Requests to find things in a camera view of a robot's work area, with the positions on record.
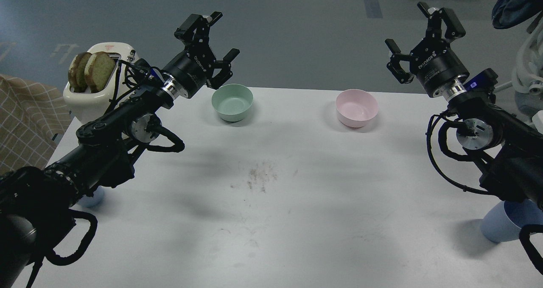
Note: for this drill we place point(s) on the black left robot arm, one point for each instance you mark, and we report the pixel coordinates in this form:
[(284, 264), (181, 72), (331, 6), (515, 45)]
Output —
[(37, 219)]

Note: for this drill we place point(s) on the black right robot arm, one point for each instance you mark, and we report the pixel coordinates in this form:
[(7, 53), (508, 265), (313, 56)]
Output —
[(507, 151)]

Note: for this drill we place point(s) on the beige checkered cloth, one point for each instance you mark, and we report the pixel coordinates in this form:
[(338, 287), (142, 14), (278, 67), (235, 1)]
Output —
[(32, 116)]

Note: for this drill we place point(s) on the light blue cup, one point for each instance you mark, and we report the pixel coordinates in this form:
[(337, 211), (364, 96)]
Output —
[(504, 221)]

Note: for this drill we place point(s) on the left toast slice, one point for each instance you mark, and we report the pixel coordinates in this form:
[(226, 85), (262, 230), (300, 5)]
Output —
[(76, 70)]

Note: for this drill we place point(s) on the white chair frame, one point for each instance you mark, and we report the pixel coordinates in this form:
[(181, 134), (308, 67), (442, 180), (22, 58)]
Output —
[(527, 76)]

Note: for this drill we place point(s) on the pink bowl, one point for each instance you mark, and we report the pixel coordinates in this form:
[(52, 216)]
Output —
[(356, 108)]

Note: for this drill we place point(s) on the cream white toaster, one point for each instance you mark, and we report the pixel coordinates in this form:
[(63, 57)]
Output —
[(89, 106)]

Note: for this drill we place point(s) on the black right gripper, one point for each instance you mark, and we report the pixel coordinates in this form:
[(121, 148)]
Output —
[(432, 61)]

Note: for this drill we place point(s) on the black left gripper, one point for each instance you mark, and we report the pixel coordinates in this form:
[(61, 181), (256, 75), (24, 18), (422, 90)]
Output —
[(196, 66)]

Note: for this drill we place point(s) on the green bowl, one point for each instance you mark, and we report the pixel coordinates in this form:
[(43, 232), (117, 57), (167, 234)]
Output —
[(232, 102)]

